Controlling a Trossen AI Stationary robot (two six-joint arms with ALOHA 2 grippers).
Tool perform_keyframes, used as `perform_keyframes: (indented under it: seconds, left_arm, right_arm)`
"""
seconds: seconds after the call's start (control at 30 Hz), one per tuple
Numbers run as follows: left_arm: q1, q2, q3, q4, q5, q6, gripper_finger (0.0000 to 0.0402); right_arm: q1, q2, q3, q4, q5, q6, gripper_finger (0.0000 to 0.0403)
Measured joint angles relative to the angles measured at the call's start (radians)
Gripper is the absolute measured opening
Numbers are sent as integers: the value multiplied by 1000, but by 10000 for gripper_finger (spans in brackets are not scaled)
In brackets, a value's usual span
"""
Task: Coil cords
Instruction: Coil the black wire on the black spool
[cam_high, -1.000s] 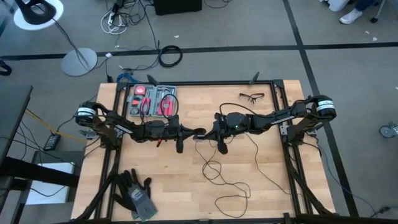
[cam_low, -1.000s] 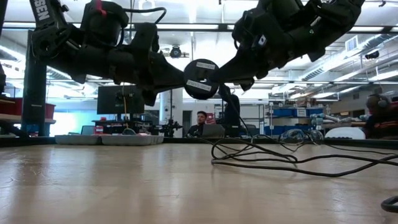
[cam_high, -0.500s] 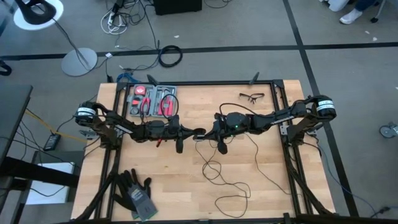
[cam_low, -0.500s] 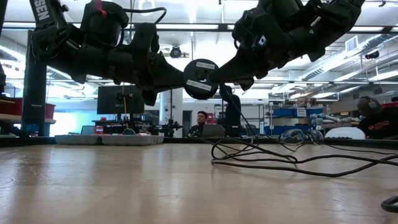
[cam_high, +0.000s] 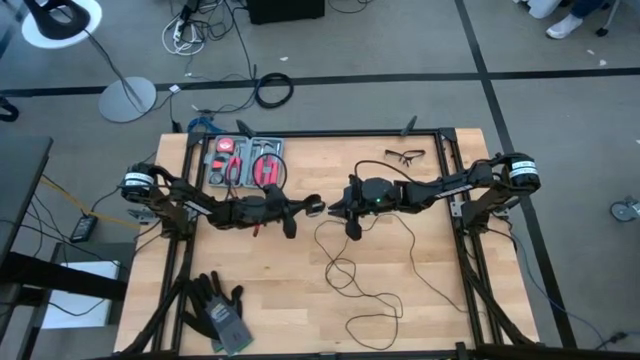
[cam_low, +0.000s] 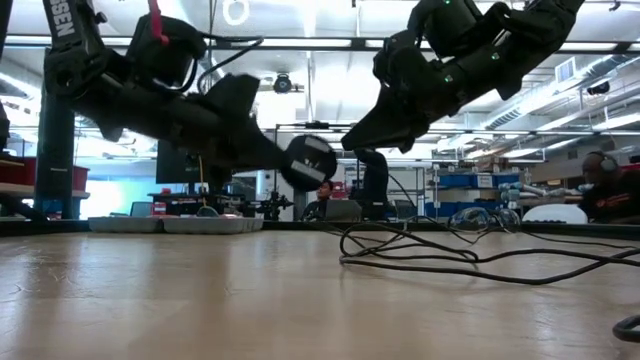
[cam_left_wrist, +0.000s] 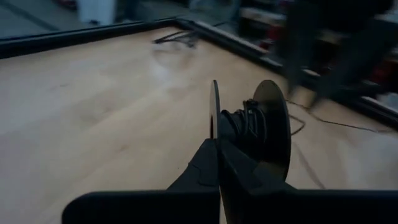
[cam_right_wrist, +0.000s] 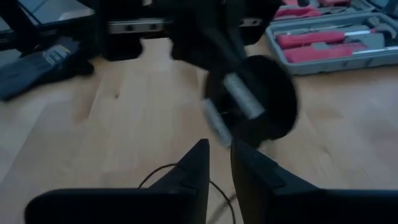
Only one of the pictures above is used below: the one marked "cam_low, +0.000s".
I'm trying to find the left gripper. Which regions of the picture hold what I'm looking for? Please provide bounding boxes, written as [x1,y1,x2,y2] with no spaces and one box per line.
[172,73,290,190]

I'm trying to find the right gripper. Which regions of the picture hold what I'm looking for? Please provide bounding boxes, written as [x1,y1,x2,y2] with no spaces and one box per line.
[341,47,471,155]

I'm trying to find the black spool with white labels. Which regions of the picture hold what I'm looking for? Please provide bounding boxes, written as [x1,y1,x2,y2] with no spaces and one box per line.
[278,133,339,193]

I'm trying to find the thin black cord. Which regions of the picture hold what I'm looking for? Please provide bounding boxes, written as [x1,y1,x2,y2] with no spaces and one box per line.
[319,149,640,344]

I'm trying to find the white round column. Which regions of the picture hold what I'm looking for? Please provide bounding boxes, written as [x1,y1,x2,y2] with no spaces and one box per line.
[256,167,296,222]

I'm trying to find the small black tripod gadget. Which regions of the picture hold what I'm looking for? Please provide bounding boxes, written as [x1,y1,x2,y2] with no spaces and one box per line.
[247,191,296,222]

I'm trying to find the person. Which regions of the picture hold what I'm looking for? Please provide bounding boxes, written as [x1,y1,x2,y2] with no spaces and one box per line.
[301,179,336,222]
[578,149,640,225]

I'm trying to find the shelf with blue bins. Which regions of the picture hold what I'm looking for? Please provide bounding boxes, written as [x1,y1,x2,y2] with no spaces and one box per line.
[423,171,522,219]

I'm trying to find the grey laptop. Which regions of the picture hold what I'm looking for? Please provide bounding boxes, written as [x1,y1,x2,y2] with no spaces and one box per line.
[324,199,363,223]

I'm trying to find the black monitor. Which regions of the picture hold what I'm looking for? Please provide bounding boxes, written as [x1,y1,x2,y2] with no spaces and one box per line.
[155,139,236,185]

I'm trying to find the clear safety glasses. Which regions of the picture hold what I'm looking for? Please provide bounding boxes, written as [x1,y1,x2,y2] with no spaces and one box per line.
[448,206,522,234]

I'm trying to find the wooden work table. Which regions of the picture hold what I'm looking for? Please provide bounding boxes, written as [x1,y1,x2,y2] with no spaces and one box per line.
[519,194,584,207]

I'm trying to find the grey headphones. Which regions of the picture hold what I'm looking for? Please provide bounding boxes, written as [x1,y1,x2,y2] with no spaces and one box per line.
[587,150,620,175]

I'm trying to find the red storage bin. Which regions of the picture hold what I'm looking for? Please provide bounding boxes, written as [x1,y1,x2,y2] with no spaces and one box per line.
[0,156,91,200]

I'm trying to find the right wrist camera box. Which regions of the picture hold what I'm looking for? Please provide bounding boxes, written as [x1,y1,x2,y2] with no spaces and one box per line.
[372,30,422,84]

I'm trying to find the black overhead camera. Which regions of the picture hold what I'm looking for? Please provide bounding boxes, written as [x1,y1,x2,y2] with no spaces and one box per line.
[272,72,295,95]

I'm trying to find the white ring light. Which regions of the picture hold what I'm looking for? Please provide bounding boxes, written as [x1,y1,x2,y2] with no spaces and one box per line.
[221,0,251,27]

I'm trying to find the red strap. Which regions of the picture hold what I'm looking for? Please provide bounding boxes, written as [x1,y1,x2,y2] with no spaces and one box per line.
[146,0,170,47]

